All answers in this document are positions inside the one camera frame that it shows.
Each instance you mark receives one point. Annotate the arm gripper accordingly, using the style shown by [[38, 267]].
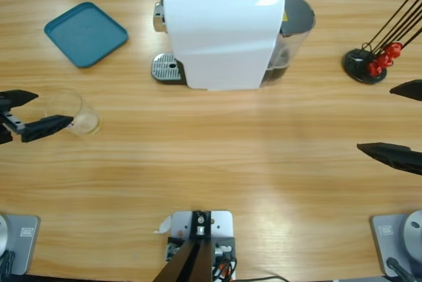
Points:
[[8, 127]]

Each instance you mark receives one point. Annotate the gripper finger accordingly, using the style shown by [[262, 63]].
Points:
[[410, 89], [395, 157]]

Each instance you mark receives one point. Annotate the clear drinking glass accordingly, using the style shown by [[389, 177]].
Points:
[[87, 124]]

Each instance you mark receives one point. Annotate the white capsule coffee machine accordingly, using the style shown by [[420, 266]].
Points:
[[217, 41]]

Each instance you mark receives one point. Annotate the red coffee capsule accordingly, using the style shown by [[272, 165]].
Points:
[[374, 68], [384, 61], [394, 49]]

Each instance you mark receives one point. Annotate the black capsule holder with rods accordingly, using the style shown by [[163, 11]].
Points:
[[354, 61]]

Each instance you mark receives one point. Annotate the teal square plastic tray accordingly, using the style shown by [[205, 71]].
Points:
[[85, 33]]

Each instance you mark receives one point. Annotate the clear water tank black lid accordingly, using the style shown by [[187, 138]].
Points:
[[296, 15]]

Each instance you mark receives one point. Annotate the white tape scrap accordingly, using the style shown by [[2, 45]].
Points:
[[163, 226]]

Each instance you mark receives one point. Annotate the arm grey base plate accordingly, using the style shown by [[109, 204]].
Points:
[[389, 245], [23, 245]]

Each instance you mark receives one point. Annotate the white block with dark post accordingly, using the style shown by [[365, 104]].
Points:
[[221, 226]]

